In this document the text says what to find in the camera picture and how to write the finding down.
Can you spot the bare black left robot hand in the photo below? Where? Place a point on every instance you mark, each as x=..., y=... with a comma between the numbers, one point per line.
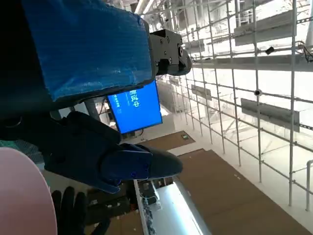
x=85, y=49

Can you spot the long ceiling light fixture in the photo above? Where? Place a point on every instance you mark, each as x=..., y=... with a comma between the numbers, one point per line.
x=171, y=210

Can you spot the pink bowl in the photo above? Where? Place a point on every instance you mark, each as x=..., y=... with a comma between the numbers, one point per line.
x=19, y=195

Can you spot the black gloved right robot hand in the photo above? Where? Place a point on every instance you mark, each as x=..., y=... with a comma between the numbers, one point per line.
x=71, y=210

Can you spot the metal ceiling grid frame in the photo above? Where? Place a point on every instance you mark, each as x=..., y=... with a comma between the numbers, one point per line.
x=244, y=64

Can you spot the small dome camera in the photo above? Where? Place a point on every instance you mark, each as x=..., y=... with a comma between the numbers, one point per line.
x=258, y=92

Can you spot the blue monitor screen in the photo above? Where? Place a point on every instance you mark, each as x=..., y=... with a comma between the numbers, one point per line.
x=137, y=110

